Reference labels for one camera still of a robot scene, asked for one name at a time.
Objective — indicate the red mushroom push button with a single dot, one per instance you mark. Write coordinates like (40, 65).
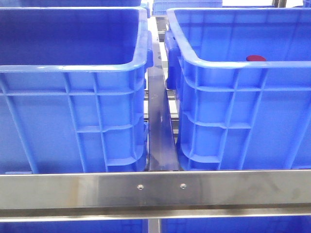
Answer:
(255, 58)

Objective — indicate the steel centre divider bar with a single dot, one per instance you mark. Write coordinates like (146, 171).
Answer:
(162, 152)

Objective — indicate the left blue plastic crate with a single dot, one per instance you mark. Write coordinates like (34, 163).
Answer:
(72, 83)

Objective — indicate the blue plastic crate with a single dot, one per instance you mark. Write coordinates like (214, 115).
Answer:
(72, 83)
(235, 114)

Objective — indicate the right blue plastic crate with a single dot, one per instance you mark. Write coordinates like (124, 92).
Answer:
(235, 114)

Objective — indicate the rear right blue crate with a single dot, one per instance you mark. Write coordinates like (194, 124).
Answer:
(160, 7)

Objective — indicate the rear left blue crate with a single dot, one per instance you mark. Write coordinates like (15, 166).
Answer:
(77, 3)

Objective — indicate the lower left blue crate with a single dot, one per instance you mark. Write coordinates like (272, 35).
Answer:
(98, 226)

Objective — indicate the lower right blue crate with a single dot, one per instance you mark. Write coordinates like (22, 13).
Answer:
(266, 224)

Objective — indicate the stainless steel shelf rail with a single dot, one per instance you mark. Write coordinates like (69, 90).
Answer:
(147, 195)

